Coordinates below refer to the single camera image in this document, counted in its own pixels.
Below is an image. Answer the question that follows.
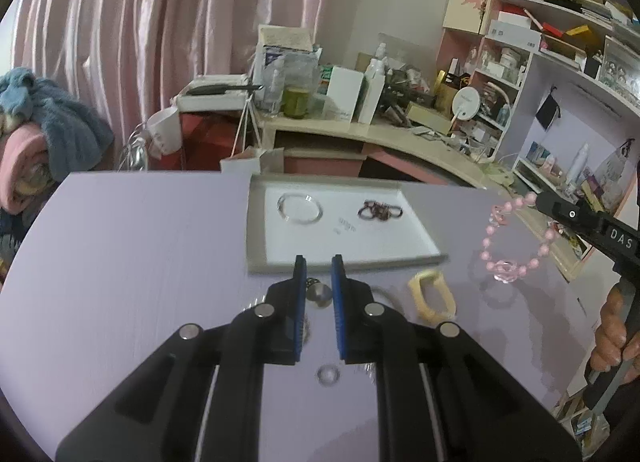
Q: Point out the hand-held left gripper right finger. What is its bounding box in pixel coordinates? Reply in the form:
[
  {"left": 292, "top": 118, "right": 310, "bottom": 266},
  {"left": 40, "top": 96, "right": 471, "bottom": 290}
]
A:
[{"left": 331, "top": 254, "right": 584, "bottom": 462}]

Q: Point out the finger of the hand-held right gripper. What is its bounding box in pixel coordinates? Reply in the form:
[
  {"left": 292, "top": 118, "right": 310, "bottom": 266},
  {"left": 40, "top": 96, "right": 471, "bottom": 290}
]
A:
[{"left": 536, "top": 190, "right": 609, "bottom": 244}]

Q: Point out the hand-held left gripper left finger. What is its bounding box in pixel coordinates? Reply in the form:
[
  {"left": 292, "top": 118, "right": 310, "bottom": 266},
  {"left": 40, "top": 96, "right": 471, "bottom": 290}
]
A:
[{"left": 55, "top": 255, "right": 308, "bottom": 462}]

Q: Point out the small silver pendant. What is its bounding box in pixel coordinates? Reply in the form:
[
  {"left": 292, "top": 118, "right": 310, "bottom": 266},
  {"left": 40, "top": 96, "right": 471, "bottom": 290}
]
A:
[{"left": 306, "top": 279, "right": 334, "bottom": 308}]

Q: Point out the silver cuff bracelet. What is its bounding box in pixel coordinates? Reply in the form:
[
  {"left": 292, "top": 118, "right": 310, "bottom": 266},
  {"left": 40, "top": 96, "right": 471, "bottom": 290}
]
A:
[{"left": 371, "top": 287, "right": 399, "bottom": 311}]

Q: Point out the cream wrist watch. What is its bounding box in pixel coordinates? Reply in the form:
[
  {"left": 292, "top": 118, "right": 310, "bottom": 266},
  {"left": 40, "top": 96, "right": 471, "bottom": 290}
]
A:
[{"left": 407, "top": 268, "right": 459, "bottom": 326}]

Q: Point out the white shallow tray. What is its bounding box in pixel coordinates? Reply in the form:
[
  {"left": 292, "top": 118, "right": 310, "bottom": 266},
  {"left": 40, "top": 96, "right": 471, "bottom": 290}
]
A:
[{"left": 246, "top": 173, "right": 449, "bottom": 276}]

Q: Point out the pink beaded bracelet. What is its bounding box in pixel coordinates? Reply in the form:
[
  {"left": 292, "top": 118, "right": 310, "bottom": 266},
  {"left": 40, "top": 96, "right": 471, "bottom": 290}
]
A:
[{"left": 479, "top": 193, "right": 557, "bottom": 286}]

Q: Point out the person's right hand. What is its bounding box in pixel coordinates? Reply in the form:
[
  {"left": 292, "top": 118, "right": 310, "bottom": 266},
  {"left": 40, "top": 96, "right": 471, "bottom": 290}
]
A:
[{"left": 592, "top": 286, "right": 640, "bottom": 370}]

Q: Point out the white spray can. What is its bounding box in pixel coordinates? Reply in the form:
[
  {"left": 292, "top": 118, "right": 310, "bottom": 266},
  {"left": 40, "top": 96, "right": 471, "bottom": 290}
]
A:
[{"left": 564, "top": 143, "right": 591, "bottom": 193}]

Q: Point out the illustrated card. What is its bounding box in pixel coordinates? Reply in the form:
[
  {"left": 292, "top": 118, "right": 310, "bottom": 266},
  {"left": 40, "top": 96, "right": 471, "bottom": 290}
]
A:
[{"left": 594, "top": 139, "right": 639, "bottom": 214}]

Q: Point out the pale green power strip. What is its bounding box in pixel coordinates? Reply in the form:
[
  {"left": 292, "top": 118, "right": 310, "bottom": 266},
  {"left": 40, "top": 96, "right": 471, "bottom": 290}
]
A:
[{"left": 480, "top": 162, "right": 517, "bottom": 189}]

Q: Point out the silver bangle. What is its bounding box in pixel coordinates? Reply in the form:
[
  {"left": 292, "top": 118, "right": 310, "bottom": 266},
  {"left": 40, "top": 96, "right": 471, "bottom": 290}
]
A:
[{"left": 277, "top": 192, "right": 325, "bottom": 227}]

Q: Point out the black pouch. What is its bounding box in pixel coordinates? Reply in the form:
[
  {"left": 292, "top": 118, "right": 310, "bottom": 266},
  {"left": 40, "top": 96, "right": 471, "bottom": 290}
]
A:
[{"left": 534, "top": 87, "right": 562, "bottom": 131}]

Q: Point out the white pink bookshelf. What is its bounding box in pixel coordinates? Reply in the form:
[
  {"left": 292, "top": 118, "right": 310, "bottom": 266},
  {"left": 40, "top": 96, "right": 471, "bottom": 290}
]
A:
[{"left": 439, "top": 0, "right": 640, "bottom": 203}]

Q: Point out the round white mirror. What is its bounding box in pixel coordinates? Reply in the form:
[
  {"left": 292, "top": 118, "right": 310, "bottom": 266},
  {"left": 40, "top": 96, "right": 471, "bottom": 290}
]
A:
[{"left": 451, "top": 87, "right": 482, "bottom": 134}]

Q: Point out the open white cardboard box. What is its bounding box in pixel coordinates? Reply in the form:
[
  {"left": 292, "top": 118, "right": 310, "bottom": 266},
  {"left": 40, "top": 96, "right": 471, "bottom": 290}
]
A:
[{"left": 220, "top": 147, "right": 286, "bottom": 174}]

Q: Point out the framed photo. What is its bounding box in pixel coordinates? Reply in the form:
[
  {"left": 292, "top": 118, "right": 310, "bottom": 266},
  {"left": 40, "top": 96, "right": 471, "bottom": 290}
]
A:
[{"left": 599, "top": 36, "right": 640, "bottom": 104}]

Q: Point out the beige flat box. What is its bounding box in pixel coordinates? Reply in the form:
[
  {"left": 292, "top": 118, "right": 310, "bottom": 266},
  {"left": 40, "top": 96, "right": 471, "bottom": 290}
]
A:
[{"left": 405, "top": 101, "right": 451, "bottom": 133}]

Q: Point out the cream curved desk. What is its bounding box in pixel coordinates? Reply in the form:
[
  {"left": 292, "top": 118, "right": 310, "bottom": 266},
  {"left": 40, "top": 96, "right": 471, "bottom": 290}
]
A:
[{"left": 260, "top": 113, "right": 592, "bottom": 284}]

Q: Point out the red storage box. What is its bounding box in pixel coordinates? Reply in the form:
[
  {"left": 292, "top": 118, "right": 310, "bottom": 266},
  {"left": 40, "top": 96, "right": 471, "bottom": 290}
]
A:
[{"left": 179, "top": 111, "right": 252, "bottom": 173}]

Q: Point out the green glass jar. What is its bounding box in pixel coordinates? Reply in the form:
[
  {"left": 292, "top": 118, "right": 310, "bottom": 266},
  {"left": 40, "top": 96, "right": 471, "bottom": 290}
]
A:
[{"left": 283, "top": 86, "right": 309, "bottom": 119}]

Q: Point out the tall white box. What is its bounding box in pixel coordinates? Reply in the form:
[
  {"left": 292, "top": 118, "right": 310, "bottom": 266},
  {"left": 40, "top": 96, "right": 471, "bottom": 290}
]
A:
[{"left": 357, "top": 69, "right": 386, "bottom": 124}]

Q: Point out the white square box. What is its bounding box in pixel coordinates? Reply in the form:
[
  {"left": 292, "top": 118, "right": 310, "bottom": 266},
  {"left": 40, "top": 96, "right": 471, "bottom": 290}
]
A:
[{"left": 325, "top": 66, "right": 365, "bottom": 123}]

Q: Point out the white paper cup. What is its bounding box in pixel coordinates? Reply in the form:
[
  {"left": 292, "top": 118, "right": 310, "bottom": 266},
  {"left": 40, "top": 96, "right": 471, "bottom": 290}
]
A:
[{"left": 146, "top": 107, "right": 184, "bottom": 159}]

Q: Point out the fluffy blue towel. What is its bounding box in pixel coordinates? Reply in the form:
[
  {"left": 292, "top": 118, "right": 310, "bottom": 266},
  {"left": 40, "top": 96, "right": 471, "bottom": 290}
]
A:
[{"left": 0, "top": 67, "right": 117, "bottom": 179}]

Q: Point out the pink blanket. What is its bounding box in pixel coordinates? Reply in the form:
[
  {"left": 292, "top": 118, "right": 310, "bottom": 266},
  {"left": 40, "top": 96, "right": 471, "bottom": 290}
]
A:
[{"left": 0, "top": 124, "right": 57, "bottom": 214}]

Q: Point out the pink curtain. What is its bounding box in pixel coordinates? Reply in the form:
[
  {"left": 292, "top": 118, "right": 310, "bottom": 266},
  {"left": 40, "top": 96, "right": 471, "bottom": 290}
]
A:
[{"left": 10, "top": 0, "right": 362, "bottom": 174}]

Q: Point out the dark beaded bracelet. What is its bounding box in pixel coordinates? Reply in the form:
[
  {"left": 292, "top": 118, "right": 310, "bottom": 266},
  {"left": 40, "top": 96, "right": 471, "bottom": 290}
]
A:
[{"left": 357, "top": 199, "right": 405, "bottom": 221}]

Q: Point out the white wire stand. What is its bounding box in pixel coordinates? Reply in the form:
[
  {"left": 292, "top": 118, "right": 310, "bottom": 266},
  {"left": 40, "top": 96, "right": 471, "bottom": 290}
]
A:
[{"left": 231, "top": 92, "right": 264, "bottom": 154}]

